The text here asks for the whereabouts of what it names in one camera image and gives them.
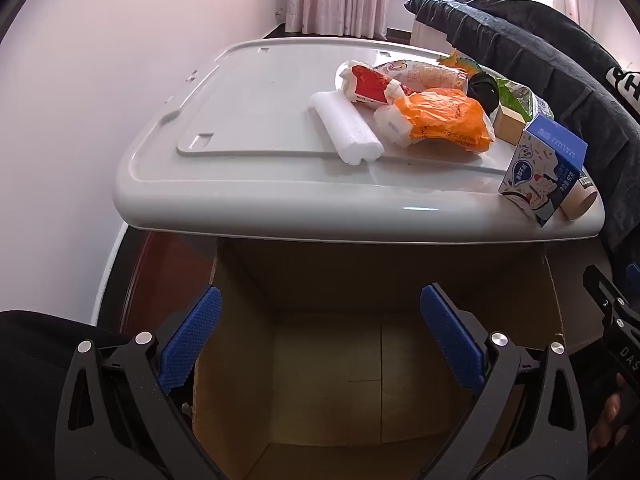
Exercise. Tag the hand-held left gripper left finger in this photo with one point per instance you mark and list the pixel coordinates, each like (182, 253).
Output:
(192, 340)

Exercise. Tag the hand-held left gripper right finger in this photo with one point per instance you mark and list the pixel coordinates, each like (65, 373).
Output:
(450, 340)

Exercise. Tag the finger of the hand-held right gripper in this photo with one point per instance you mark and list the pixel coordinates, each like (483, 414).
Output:
(607, 297)

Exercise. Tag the brown paper cup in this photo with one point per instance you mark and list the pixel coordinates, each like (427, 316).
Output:
(580, 202)

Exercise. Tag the brown cardboard box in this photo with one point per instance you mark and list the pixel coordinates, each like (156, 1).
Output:
(325, 360)

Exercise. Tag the blue milk carton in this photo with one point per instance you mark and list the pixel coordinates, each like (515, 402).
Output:
(535, 180)

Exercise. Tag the orange plastic bag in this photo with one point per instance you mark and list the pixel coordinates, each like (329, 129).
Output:
(440, 120)

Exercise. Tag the green snack packet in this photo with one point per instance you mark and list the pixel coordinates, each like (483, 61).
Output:
(515, 95)

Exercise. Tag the white tissue block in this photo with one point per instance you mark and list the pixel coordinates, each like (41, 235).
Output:
(390, 120)

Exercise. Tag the white foam block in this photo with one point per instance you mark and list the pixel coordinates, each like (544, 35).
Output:
(345, 130)

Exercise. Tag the beige snack packet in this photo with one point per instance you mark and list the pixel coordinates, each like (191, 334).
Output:
(430, 75)

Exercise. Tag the red and white packet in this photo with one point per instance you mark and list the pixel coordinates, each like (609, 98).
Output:
(367, 82)

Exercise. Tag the person's right hand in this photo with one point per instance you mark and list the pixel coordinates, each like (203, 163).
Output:
(610, 420)

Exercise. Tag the wooden block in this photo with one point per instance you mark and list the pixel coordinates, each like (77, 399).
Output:
(510, 127)

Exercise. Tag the white plastic storage lid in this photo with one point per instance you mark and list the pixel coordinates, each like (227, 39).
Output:
(260, 110)

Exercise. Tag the black fabric bundle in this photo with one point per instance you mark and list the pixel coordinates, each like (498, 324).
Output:
(482, 90)

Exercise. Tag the black garment with white letters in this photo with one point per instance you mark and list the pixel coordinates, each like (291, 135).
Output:
(575, 35)

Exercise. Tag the green orange toy dinosaur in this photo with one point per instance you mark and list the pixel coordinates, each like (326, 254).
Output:
(457, 60)

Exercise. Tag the white bed frame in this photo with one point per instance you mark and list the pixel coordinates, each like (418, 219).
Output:
(427, 35)

